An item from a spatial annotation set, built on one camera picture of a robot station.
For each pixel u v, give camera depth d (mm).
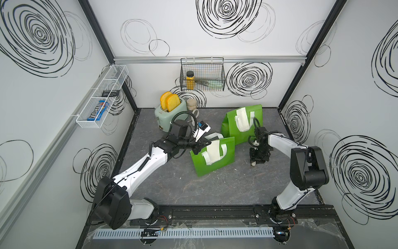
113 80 908
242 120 913
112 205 397
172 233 962
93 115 693
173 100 972
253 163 868
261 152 786
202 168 807
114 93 788
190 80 852
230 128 892
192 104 1178
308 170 476
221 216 755
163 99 963
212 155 788
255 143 889
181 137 617
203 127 647
